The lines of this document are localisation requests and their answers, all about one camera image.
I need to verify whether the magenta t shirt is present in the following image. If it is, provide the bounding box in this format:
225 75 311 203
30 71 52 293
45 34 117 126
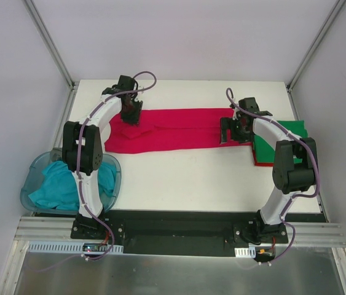
104 108 239 154

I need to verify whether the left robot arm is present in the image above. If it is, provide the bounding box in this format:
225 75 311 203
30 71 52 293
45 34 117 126
62 75 143 239

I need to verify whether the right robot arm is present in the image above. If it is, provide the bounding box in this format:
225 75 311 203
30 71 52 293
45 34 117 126
220 95 320 243

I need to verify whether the folded green t shirt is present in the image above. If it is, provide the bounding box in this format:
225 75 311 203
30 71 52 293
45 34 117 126
253 119 308 163

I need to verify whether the folded red t shirt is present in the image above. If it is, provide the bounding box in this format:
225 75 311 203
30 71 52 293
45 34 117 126
251 144 273 167

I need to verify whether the grey cloth in basket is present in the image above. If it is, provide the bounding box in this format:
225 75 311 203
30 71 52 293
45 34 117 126
49 147 62 162

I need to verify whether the teal t shirt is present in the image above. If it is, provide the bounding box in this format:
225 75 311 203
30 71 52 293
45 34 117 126
29 161 117 211

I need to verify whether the translucent blue plastic basket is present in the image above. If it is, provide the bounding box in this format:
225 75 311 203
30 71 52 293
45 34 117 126
20 152 121 215

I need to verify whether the left aluminium frame post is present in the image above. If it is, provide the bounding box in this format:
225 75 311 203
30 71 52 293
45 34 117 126
22 0 76 90

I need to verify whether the aluminium frame post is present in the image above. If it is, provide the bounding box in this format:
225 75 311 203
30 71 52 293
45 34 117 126
22 0 76 90
286 0 346 93

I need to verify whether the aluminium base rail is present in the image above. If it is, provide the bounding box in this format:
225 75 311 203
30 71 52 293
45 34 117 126
14 216 346 248

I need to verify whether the right white cable duct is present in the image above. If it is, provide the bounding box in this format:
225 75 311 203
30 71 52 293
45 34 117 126
234 247 256 259

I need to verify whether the white cable duct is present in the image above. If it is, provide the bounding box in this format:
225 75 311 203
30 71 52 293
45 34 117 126
234 247 256 259
28 241 110 255

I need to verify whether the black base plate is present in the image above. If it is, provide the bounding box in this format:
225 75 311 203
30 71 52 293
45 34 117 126
70 210 288 257

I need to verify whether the right aluminium frame post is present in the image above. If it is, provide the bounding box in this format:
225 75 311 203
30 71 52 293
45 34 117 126
286 0 346 93

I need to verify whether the left white cable duct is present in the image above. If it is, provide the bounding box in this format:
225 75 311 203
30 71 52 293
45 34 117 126
28 241 110 255

